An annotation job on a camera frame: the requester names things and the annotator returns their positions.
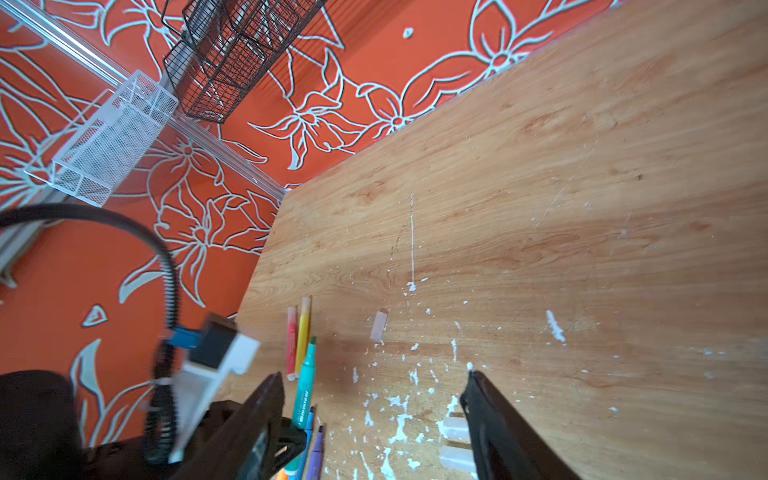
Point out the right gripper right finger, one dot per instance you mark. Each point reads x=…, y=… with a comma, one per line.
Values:
x=504, y=444

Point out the yellow marker pen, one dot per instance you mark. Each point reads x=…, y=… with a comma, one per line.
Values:
x=303, y=330

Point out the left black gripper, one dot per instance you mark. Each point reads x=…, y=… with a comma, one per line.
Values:
x=41, y=439

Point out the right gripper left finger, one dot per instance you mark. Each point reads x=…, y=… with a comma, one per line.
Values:
x=239, y=440

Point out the green marker pen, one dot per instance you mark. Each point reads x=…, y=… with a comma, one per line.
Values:
x=303, y=399

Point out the black wire basket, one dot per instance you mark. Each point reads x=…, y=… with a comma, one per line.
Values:
x=226, y=47

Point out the blue marker pen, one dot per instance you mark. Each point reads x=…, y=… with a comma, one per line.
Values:
x=302, y=459

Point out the pink marker pen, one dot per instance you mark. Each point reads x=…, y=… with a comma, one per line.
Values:
x=291, y=341

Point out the purple marker pen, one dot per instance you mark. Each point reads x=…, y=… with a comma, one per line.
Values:
x=316, y=456

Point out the white mesh basket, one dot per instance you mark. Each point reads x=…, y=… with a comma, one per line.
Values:
x=95, y=152

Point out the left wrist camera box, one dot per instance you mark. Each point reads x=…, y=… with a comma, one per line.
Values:
x=212, y=352

